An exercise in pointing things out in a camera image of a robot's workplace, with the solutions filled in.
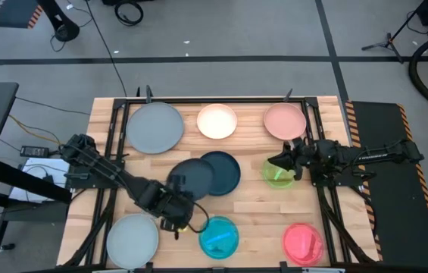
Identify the large hazard-striped black mat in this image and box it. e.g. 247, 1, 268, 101
344, 99, 428, 271

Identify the black tripod stand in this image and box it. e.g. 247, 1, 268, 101
361, 0, 428, 64

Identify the slate grey plastic plate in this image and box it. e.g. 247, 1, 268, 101
167, 158, 217, 201

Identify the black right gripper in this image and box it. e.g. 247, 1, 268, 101
267, 146, 315, 182

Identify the small hazard-striped black mat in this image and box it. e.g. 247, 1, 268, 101
0, 0, 45, 30

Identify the large dark grey plate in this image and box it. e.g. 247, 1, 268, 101
126, 102, 185, 155

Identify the pink plastic plate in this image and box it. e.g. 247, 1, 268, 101
263, 102, 308, 141

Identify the green translucent plate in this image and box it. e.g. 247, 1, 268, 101
261, 158, 297, 190

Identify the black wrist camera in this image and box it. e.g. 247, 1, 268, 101
160, 218, 184, 240
292, 136, 312, 149

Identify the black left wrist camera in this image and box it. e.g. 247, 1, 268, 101
160, 218, 184, 240

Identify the black power adapter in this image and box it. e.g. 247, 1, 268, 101
19, 145, 50, 158

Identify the long black floor cable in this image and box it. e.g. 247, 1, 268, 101
83, 0, 128, 98

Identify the white paper sheet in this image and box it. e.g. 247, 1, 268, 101
8, 157, 71, 204

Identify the black round stand base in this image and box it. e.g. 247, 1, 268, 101
36, 0, 81, 43

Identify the red translucent plate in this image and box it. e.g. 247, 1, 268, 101
282, 222, 326, 267

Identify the yellow floor cable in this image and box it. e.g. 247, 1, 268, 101
8, 113, 63, 147

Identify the cream white bowl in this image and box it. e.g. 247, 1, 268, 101
196, 103, 239, 140

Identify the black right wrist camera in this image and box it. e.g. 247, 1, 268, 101
292, 136, 312, 149

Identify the teal translucent plate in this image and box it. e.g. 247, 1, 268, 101
198, 215, 240, 261

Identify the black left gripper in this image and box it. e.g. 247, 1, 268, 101
147, 173, 196, 231

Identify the black aluminium table frame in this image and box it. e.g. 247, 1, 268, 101
61, 86, 374, 273

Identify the light grey plastic plate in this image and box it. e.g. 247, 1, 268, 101
106, 213, 160, 270

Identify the navy blue plastic plate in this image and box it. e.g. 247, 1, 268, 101
200, 150, 242, 197

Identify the coiled black cable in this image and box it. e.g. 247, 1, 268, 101
114, 0, 145, 27

